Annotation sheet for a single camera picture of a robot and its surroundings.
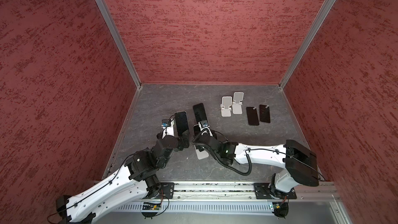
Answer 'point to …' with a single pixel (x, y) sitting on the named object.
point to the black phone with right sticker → (264, 111)
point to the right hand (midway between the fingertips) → (198, 138)
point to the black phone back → (200, 112)
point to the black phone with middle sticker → (252, 116)
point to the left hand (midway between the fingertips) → (180, 134)
